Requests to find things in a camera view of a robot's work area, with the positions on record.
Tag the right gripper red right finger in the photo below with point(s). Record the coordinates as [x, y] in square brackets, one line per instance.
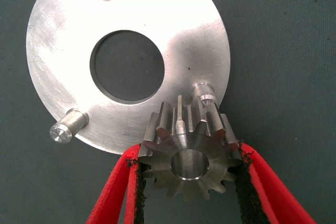
[262, 195]

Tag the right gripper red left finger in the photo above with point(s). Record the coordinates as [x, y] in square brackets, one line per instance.
[115, 195]

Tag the steel planetary gear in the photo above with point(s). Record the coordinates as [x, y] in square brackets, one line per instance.
[183, 140]

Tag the round metal carrier plate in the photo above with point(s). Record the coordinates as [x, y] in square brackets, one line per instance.
[65, 51]

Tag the dark grey table cloth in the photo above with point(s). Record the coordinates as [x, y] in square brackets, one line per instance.
[275, 51]

